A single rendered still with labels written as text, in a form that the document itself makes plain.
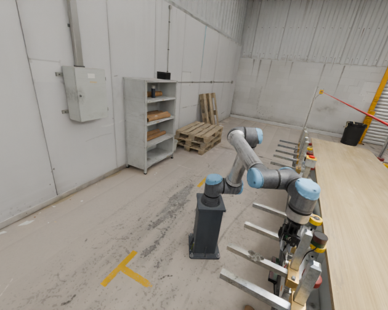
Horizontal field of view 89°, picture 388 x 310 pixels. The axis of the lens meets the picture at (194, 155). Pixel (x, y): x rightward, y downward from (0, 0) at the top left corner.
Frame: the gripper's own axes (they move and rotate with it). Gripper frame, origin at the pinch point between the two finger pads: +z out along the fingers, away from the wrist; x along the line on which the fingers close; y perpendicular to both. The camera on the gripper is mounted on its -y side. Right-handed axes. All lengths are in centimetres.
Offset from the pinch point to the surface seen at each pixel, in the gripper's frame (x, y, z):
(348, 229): 38, -52, 10
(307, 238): 8.0, -3.7, -7.6
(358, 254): 39, -31, 10
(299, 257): 8.1, -3.7, 4.8
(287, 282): 6.1, 3.6, 15.3
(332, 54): 48, -794, -170
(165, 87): -240, -238, -41
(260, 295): -5.5, 25.1, 4.9
